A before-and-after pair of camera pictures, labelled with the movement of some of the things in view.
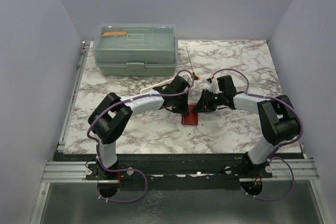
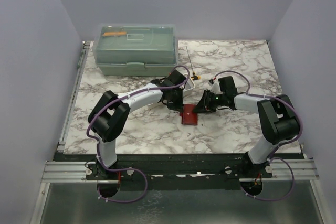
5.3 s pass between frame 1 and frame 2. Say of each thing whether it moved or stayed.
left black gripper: moved
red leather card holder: stayed
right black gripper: stayed
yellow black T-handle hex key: stayed
